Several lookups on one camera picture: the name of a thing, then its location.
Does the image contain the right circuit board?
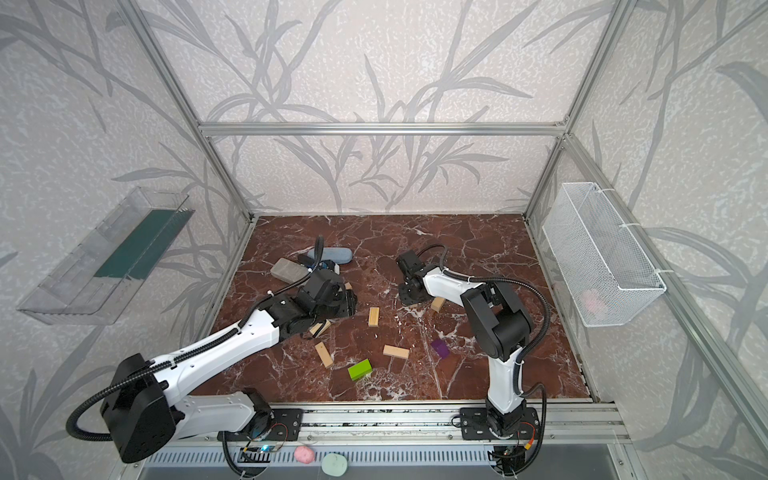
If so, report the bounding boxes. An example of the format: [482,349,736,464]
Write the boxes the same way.
[488,443,539,478]

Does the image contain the blue grey oval case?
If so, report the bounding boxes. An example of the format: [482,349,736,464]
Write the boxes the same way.
[322,247,353,265]

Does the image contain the grey rectangular sponge block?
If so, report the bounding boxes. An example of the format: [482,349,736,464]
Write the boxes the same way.
[270,258,310,284]

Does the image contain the pink object in basket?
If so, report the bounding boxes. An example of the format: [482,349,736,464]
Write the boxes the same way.
[581,289,607,318]

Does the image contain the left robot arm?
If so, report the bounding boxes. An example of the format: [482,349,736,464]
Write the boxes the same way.
[100,269,357,463]

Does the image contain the aluminium front rail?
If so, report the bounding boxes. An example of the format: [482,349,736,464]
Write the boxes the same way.
[125,403,631,448]

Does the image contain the left circuit board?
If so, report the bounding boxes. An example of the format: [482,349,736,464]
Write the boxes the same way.
[235,443,282,465]

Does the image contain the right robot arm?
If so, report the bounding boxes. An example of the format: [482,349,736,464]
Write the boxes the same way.
[396,250,533,438]

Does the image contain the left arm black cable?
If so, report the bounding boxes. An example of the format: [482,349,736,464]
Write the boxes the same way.
[65,235,328,443]

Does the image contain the white wire wall basket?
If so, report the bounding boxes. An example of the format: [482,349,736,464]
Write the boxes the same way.
[542,182,667,328]

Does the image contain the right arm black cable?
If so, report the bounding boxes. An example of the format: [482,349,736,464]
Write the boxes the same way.
[416,244,552,475]

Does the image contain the wood block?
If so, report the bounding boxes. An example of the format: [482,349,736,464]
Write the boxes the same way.
[383,345,410,360]
[315,342,333,368]
[309,320,332,338]
[368,307,380,327]
[431,297,446,312]

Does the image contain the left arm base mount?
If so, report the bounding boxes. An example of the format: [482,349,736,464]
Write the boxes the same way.
[217,408,304,442]

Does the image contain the green block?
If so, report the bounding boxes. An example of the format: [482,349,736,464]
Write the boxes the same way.
[347,359,373,381]

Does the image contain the blue stapler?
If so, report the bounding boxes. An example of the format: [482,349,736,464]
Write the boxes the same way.
[297,253,339,273]

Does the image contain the circuit board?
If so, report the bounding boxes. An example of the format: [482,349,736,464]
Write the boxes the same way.
[488,443,539,478]
[235,443,282,465]

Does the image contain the pink eraser blob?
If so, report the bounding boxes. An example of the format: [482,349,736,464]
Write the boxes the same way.
[293,445,316,465]

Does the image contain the mint green blob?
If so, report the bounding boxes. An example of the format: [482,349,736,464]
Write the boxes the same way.
[321,453,348,478]

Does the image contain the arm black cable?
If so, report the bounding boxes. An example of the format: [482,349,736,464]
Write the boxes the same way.
[65,235,328,443]
[416,244,552,475]

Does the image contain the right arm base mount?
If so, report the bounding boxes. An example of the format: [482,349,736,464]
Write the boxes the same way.
[450,405,540,443]

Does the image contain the purple block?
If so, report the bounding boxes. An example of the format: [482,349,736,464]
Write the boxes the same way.
[430,338,451,359]

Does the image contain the clear plastic wall bin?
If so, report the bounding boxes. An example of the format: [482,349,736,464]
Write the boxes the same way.
[17,187,194,326]

